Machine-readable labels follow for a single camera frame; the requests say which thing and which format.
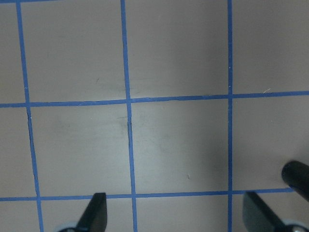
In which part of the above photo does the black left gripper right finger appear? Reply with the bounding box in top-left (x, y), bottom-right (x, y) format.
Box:
top-left (242, 191), bottom-right (292, 232)

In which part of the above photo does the dark wine bottle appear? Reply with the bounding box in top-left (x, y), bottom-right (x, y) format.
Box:
top-left (281, 160), bottom-right (309, 201)

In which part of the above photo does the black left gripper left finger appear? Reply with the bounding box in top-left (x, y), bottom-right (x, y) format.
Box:
top-left (75, 193), bottom-right (107, 232)

